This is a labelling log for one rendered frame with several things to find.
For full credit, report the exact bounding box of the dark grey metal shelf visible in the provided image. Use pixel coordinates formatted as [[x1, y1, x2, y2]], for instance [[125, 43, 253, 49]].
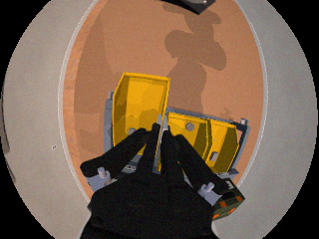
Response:
[[104, 91, 251, 180]]

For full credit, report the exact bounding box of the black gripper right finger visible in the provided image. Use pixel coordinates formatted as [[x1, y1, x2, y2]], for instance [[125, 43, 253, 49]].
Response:
[[159, 116, 229, 212]]

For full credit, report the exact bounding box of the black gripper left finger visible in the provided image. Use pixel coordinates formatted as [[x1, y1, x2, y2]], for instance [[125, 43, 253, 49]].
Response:
[[80, 115, 161, 208]]

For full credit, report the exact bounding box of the yellow bin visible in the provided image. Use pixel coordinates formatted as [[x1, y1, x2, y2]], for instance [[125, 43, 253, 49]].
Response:
[[167, 113, 208, 159], [113, 72, 170, 146], [203, 119, 239, 173]]

